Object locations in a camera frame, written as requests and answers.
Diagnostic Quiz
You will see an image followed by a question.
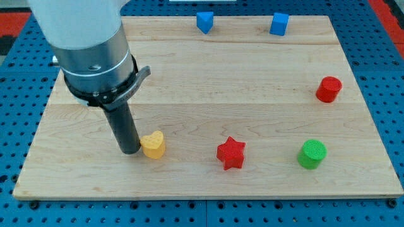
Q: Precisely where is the red star block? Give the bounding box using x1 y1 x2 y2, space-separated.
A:
217 136 246 170

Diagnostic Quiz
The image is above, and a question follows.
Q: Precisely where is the green cylinder block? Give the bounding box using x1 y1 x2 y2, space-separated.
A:
297 139 328 170

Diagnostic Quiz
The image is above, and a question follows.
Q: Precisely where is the blue cube block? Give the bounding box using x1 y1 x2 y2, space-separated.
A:
270 13 289 36

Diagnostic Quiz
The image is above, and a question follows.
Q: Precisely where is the light wooden board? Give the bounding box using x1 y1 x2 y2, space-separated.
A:
13 16 403 201

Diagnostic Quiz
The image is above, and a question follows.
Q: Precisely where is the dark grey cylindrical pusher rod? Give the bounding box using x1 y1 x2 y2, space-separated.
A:
104 103 141 154

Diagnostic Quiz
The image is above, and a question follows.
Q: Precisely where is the black clamp ring with lever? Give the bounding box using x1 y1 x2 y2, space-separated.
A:
64 56 151 111

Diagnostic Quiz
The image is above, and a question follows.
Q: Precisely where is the blue triangular prism block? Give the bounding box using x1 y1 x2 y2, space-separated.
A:
196 11 214 34

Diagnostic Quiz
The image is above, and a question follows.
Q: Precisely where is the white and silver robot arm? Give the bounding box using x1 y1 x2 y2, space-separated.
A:
28 0 151 154

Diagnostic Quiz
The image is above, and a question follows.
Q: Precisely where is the yellow heart block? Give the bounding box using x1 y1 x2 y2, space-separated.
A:
140 131 166 159

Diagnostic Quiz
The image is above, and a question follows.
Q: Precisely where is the red cylinder block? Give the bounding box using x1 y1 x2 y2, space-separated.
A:
316 76 342 103

